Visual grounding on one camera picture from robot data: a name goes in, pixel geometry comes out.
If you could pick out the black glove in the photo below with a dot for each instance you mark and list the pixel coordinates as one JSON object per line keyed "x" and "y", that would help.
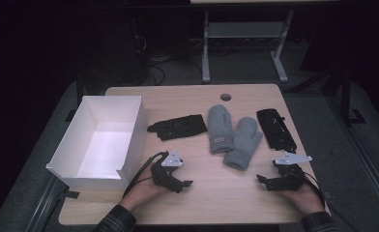
{"x": 276, "y": 129}
{"x": 179, "y": 126}

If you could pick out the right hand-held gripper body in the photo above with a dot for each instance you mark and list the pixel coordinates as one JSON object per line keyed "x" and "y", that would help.
{"x": 289, "y": 179}

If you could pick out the grey mitten with label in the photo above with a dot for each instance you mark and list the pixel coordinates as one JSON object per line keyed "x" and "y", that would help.
{"x": 219, "y": 129}

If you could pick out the grey metal desk frame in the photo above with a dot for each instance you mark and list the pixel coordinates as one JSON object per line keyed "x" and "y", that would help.
{"x": 242, "y": 30}

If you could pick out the aluminium rail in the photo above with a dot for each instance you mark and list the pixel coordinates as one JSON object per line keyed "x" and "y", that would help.
{"x": 364, "y": 161}
{"x": 44, "y": 206}

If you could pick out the black metal stand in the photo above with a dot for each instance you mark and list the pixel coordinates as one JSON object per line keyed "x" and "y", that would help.
{"x": 347, "y": 96}

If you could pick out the person's left hand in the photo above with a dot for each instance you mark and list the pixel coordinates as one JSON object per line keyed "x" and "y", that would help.
{"x": 144, "y": 193}

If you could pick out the white cardboard box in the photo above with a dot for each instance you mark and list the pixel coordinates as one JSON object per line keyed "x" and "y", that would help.
{"x": 108, "y": 145}

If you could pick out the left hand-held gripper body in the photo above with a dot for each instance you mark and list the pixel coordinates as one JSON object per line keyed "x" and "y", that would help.
{"x": 163, "y": 174}

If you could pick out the person's right hand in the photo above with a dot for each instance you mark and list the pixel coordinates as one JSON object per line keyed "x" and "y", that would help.
{"x": 305, "y": 198}

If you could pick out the plain grey mitten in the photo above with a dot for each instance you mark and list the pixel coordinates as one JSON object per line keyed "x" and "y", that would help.
{"x": 244, "y": 143}

